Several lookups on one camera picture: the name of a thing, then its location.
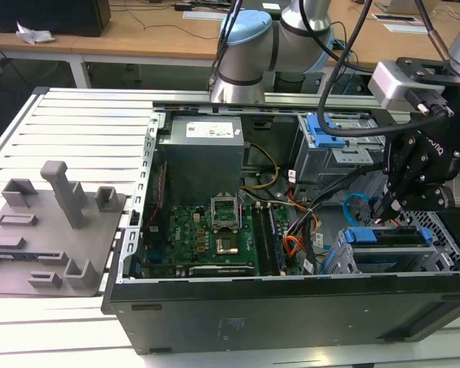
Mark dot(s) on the grey power supply unit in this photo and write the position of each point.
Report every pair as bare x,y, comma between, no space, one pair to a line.
203,161

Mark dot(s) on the grey parts rack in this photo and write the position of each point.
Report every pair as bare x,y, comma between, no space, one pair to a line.
50,245

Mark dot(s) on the black box on desk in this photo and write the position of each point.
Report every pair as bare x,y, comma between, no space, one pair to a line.
50,15

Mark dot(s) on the black open PC case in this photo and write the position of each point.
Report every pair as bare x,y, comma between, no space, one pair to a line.
291,314

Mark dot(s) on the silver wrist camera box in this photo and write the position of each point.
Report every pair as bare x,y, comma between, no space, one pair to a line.
387,82

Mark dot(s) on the grey metal disk bay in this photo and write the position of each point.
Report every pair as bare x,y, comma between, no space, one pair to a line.
391,258

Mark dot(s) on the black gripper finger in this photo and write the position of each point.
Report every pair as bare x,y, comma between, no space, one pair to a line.
425,197
395,168

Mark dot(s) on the CPU socket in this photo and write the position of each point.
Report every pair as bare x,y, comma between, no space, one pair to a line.
226,245

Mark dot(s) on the wooden desk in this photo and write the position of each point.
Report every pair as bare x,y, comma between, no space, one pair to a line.
149,34

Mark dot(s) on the crumpled white plastic wrap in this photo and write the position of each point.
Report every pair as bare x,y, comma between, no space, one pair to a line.
34,35

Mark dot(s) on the white paper sheet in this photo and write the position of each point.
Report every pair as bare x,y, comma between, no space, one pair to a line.
201,15
406,28

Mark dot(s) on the black graphics card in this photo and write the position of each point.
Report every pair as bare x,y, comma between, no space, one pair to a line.
222,270

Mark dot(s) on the grey drive cage blue latch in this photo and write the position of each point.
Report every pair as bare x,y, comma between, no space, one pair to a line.
329,153

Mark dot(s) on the laptop on desk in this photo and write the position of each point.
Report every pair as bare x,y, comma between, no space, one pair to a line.
402,5

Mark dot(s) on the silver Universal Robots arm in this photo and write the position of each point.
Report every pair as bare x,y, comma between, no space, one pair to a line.
249,50

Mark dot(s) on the green motherboard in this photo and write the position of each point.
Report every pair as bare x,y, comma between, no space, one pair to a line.
191,237

